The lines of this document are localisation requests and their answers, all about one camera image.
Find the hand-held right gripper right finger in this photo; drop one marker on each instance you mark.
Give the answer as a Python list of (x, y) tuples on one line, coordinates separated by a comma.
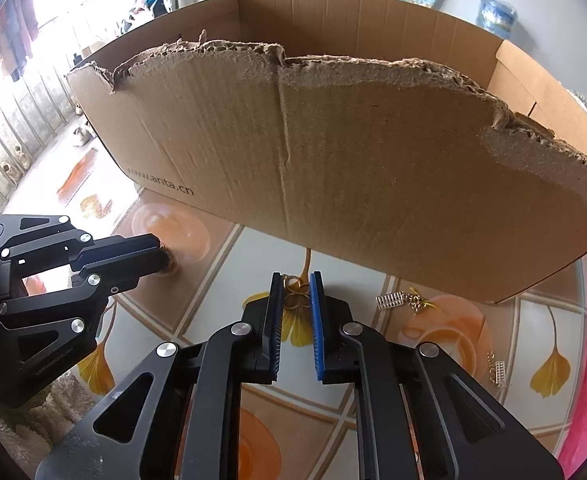
[(316, 320)]

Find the white fluffy blanket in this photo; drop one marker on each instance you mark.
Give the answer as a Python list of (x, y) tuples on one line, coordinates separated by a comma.
[(48, 410)]

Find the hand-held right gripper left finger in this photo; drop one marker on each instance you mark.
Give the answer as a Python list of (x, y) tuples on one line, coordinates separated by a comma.
[(274, 320)]

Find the pair of white shoes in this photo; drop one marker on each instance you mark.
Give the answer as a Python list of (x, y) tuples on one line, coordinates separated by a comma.
[(82, 136)]

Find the torn cardboard box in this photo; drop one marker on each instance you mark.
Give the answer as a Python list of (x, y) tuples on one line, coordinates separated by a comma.
[(373, 185)]

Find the silver comb hair clip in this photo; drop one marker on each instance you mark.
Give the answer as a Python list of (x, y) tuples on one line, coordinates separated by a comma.
[(499, 371), (390, 300)]

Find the blue water jug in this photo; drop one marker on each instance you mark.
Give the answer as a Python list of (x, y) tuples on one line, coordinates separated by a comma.
[(496, 15)]

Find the gold hair clip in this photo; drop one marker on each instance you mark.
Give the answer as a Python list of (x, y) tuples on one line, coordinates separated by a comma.
[(298, 303)]

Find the leaf print tablecloth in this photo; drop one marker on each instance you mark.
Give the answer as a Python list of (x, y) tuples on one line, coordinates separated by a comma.
[(448, 320)]

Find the small gold charm jewelry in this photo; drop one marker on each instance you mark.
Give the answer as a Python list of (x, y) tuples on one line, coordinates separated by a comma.
[(420, 304)]

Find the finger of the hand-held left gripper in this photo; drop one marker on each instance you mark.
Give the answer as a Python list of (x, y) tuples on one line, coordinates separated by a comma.
[(98, 285), (123, 255)]

